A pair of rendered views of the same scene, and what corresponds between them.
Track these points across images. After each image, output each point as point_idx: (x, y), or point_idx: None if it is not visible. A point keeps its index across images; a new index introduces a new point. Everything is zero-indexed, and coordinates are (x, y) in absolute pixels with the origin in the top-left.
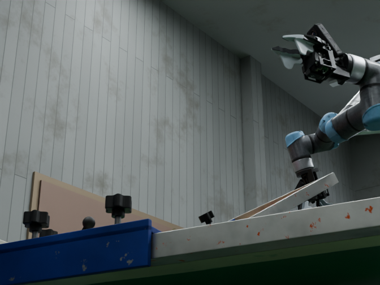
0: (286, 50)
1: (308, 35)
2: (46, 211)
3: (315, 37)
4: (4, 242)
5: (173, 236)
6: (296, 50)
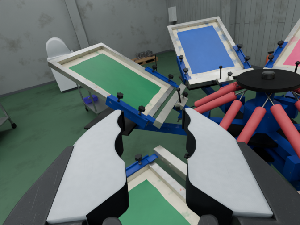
0: (188, 140)
1: (53, 169)
2: (135, 157)
3: (19, 216)
4: (158, 153)
5: None
6: (187, 172)
